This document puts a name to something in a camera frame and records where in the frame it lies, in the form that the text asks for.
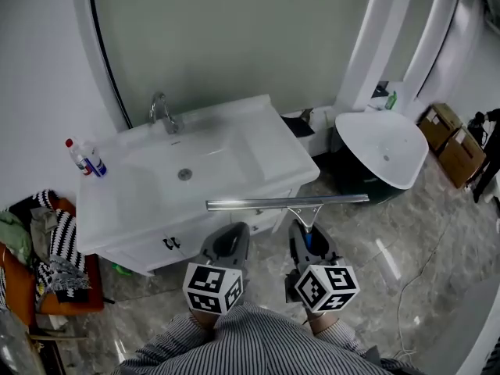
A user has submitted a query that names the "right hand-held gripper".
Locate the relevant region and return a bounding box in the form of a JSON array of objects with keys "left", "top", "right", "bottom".
[{"left": 284, "top": 220, "right": 360, "bottom": 313}]

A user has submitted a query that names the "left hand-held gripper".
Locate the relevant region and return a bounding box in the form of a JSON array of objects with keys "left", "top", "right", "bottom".
[{"left": 182, "top": 221, "right": 252, "bottom": 316}]

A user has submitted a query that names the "metal squeegee with blue handle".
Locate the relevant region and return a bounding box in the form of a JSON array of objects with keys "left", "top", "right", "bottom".
[{"left": 205, "top": 194, "right": 370, "bottom": 250}]

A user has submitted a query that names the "person's right forearm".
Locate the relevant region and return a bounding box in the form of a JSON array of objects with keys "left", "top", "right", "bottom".
[{"left": 303, "top": 309, "right": 341, "bottom": 336}]

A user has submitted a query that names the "person's left forearm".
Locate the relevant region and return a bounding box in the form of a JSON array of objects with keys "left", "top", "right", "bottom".
[{"left": 188, "top": 307, "right": 222, "bottom": 331}]

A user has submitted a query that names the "white sink vanity cabinet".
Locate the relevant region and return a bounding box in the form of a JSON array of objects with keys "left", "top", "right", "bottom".
[{"left": 75, "top": 94, "right": 322, "bottom": 277}]

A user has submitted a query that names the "person's striped shirt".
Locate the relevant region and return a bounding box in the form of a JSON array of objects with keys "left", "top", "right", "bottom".
[{"left": 116, "top": 301, "right": 417, "bottom": 375}]

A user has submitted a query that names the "white basin with dark base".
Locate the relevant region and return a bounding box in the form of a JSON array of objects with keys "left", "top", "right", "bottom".
[{"left": 332, "top": 111, "right": 430, "bottom": 206}]

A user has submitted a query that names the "chrome faucet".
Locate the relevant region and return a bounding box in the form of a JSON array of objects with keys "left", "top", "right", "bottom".
[{"left": 148, "top": 91, "right": 185, "bottom": 136}]

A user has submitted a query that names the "blue label spray bottle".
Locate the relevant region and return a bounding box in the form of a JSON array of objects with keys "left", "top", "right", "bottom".
[{"left": 82, "top": 141, "right": 108, "bottom": 178}]

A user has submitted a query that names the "black and white striped cloth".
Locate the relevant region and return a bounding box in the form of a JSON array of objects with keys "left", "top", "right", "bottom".
[{"left": 31, "top": 188, "right": 93, "bottom": 305}]

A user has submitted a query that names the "red cap plastic bottle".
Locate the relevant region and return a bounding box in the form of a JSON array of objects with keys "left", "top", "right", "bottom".
[{"left": 65, "top": 137, "right": 91, "bottom": 177}]

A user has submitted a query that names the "brown cardboard box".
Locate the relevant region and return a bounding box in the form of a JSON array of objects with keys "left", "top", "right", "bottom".
[
  {"left": 437, "top": 126, "right": 488, "bottom": 190},
  {"left": 416, "top": 102, "right": 464, "bottom": 152}
]

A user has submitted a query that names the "grey cloth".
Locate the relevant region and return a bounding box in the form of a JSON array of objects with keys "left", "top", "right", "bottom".
[{"left": 29, "top": 205, "right": 59, "bottom": 265}]

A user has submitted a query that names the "white bathtub edge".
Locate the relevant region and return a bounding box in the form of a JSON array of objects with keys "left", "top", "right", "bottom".
[{"left": 445, "top": 277, "right": 500, "bottom": 375}]

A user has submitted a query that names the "green cloth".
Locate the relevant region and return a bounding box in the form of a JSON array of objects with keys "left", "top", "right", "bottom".
[{"left": 0, "top": 209, "right": 33, "bottom": 266}]

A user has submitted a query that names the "orange chair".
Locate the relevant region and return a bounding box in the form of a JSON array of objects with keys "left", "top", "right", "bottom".
[{"left": 0, "top": 196, "right": 105, "bottom": 327}]

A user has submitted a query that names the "white floor cable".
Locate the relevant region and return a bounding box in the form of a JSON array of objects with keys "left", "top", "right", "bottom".
[{"left": 390, "top": 205, "right": 454, "bottom": 363}]

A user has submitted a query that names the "large wall mirror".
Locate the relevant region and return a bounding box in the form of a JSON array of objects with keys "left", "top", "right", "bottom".
[{"left": 86, "top": 0, "right": 378, "bottom": 130}]

